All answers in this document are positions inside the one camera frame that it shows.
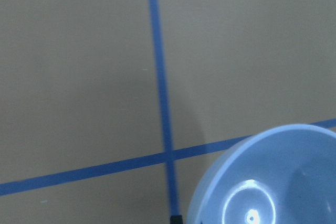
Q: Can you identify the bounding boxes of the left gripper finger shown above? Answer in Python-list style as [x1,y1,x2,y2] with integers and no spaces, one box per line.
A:
[170,215,183,224]

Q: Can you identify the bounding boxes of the blue bowl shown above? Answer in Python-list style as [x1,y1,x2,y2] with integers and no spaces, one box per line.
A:
[186,124,335,223]

